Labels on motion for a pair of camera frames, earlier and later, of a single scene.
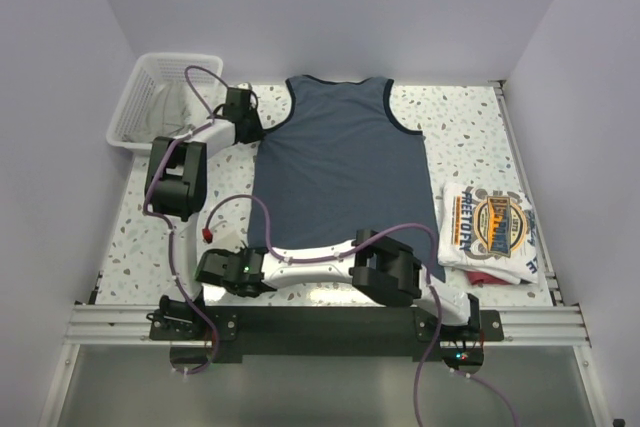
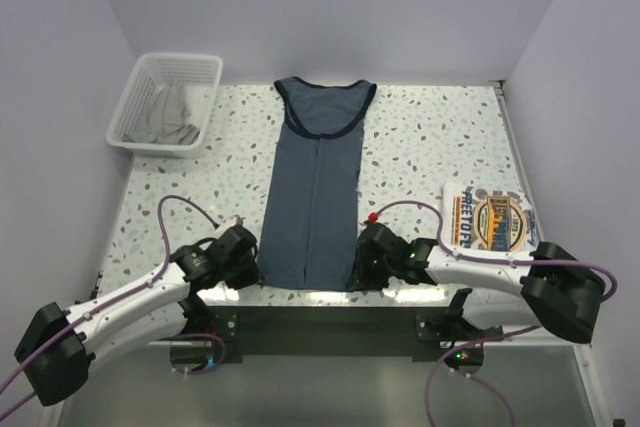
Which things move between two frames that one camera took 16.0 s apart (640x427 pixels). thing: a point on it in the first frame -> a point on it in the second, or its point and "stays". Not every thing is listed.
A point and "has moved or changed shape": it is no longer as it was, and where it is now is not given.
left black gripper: [258, 132] -> [251, 276]
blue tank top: [340, 163] has moved or changed shape
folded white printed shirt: [488, 230] stays
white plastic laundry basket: [168, 96] stays
